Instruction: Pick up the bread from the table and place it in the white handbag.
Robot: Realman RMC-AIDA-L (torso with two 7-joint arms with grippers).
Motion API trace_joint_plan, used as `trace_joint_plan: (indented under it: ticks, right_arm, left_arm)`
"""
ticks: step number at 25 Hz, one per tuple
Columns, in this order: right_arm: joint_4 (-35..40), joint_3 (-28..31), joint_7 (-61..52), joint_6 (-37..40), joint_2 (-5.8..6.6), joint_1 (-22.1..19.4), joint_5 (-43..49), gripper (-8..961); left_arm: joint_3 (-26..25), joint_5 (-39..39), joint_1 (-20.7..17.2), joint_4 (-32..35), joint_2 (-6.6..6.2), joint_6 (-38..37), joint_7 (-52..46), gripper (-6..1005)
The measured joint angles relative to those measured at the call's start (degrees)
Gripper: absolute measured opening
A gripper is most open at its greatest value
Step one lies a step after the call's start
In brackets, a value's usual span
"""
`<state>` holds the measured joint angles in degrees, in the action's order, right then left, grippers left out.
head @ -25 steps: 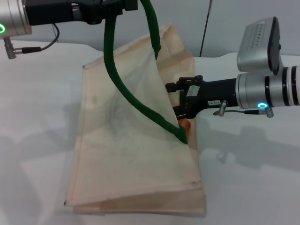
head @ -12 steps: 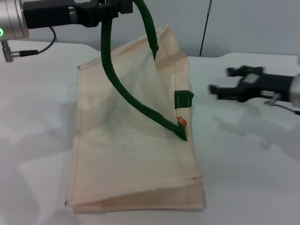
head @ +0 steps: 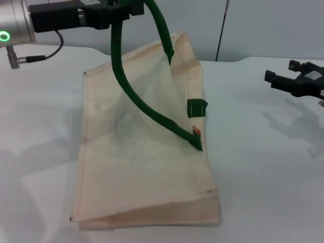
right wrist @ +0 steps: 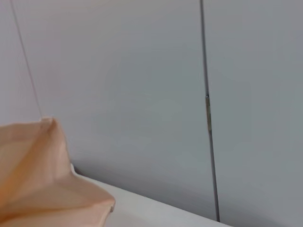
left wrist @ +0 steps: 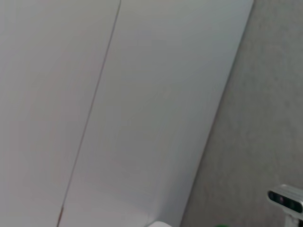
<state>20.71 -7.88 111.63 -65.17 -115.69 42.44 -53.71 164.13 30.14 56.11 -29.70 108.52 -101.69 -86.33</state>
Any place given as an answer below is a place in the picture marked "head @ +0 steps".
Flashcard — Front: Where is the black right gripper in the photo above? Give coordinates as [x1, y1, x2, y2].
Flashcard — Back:
[264, 60, 324, 100]

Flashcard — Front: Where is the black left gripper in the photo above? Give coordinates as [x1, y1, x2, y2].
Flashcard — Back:
[28, 0, 145, 34]

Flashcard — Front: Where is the cream handbag with green handle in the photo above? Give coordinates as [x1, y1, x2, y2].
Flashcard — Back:
[69, 0, 223, 232]

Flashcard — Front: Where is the thin black vertical strip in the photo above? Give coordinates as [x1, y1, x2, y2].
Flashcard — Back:
[215, 0, 230, 62]

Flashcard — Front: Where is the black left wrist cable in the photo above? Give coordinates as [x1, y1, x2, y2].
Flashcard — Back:
[17, 29, 64, 64]

